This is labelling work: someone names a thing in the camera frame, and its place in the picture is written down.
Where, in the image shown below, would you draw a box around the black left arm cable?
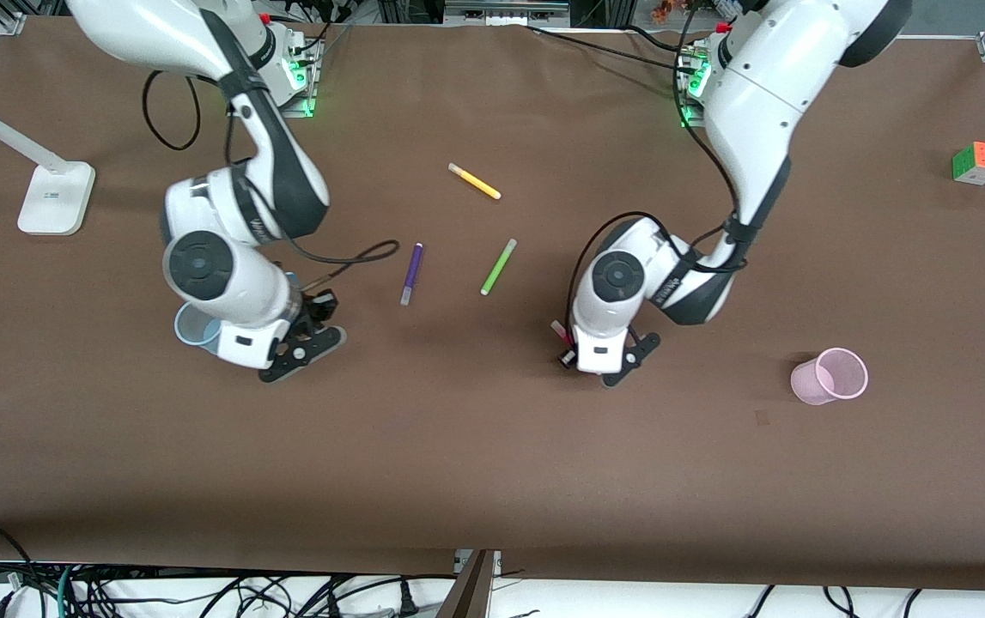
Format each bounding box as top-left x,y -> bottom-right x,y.
565,0 -> 747,344

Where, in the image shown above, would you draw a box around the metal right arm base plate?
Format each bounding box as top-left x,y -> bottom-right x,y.
273,34 -> 319,118

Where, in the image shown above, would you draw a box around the yellow marker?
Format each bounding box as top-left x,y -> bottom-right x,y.
447,162 -> 502,201

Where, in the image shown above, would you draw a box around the black power cable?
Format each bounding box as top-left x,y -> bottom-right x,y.
526,24 -> 703,74

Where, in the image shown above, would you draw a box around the translucent pink plastic cup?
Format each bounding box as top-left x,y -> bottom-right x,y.
790,347 -> 869,406

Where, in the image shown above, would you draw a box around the purple marker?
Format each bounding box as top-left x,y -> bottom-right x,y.
400,243 -> 424,306

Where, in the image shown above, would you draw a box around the translucent blue plastic cup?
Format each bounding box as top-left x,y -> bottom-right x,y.
174,300 -> 223,355

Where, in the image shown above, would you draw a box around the white desk lamp stand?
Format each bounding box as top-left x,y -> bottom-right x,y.
0,86 -> 97,237

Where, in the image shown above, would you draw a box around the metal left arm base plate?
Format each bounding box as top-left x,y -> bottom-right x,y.
678,50 -> 712,130

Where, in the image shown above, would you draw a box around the green marker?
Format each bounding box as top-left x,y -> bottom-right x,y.
480,239 -> 518,297

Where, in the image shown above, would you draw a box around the colourful puzzle cube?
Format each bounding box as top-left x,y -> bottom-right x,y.
952,141 -> 985,186

